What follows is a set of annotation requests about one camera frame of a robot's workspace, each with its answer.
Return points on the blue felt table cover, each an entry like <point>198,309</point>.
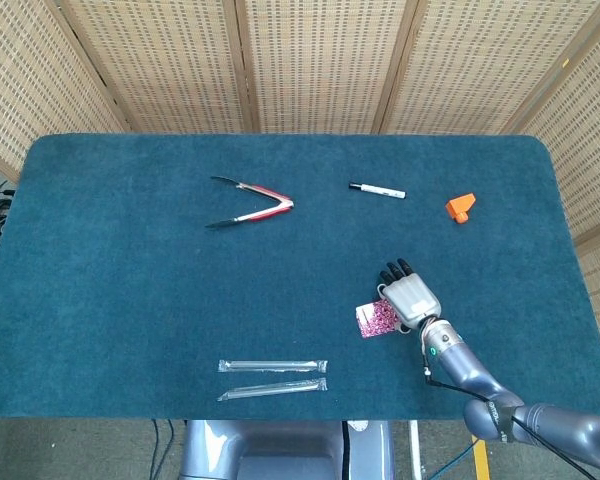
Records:
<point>130,300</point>

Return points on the pink patterned square packet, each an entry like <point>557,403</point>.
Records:
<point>364,315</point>
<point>372,334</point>
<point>382,315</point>

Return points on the orange plastic block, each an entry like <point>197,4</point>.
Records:
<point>459,205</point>

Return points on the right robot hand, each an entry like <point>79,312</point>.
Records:
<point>411,297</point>

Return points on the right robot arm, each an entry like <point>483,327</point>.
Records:
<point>480,380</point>

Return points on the white marker with black cap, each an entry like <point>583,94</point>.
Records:
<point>380,190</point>

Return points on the grey robot torso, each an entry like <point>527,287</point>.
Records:
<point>280,450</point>

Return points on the clear plastic wrapped straw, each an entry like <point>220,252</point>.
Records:
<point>272,366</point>
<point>272,389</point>

